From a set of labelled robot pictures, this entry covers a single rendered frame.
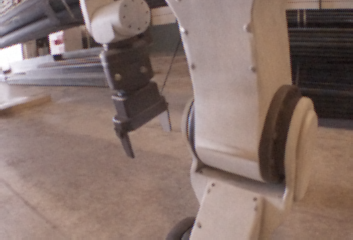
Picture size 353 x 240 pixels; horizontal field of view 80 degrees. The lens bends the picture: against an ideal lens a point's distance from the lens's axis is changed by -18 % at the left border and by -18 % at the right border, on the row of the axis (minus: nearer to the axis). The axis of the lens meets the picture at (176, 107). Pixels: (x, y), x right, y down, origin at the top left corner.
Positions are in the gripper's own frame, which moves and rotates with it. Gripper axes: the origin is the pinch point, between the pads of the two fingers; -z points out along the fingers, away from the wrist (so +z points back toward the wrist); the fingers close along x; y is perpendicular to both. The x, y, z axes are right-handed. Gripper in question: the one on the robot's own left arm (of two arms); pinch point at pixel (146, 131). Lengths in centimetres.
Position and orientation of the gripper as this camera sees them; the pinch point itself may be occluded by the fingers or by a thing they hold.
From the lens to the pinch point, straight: 52.2
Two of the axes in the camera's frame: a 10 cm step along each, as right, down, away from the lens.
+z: -2.1, -8.9, -4.0
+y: -7.2, -1.3, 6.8
